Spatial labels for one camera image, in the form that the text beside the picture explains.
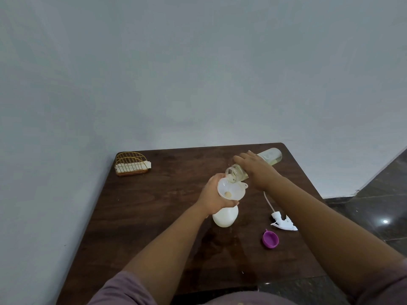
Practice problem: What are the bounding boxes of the person's left hand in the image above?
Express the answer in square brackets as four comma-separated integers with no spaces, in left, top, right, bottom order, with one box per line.
[196,173,240,216]

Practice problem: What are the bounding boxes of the person's right hand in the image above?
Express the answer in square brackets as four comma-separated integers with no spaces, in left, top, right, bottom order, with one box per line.
[232,150,284,191]

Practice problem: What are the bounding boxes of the clear plastic bottle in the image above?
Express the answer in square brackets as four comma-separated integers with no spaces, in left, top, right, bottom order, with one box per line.
[225,147,283,184]

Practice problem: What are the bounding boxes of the white plastic funnel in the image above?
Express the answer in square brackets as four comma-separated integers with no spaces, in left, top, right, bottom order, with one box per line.
[217,177,248,200]

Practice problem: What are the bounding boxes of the white plastic spray bottle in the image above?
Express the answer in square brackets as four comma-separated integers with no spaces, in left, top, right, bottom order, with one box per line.
[212,205,239,228]

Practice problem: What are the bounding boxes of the white spray trigger with tube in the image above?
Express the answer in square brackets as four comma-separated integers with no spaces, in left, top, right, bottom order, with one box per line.
[263,191,298,232]

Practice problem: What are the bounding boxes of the purple bottle cap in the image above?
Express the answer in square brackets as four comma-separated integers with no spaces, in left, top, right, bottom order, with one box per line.
[262,229,279,250]

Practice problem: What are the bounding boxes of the person's left forearm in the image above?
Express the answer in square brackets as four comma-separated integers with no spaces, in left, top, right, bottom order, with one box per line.
[122,203,212,305]

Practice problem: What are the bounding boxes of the person's right forearm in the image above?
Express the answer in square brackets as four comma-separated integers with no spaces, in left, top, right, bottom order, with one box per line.
[270,177,406,296]

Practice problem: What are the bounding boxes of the person's mauve shirt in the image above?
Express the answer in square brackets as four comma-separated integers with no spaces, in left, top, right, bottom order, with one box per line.
[87,258,407,305]

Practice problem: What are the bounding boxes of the white folded napkins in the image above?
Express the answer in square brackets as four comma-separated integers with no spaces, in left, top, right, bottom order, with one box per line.
[115,161,152,174]

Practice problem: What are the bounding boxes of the gold wire napkin holder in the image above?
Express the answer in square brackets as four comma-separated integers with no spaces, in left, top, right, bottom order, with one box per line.
[114,151,152,177]

